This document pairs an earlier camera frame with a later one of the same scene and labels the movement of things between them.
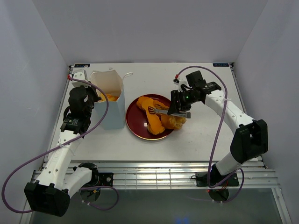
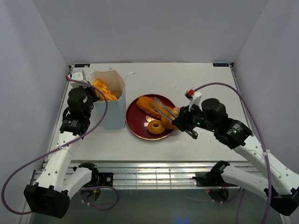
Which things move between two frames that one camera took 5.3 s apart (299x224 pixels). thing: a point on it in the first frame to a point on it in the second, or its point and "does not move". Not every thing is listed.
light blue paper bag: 110,82 does not move
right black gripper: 175,107 to 183,118
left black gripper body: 93,97 does not move
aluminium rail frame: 149,174 does not move
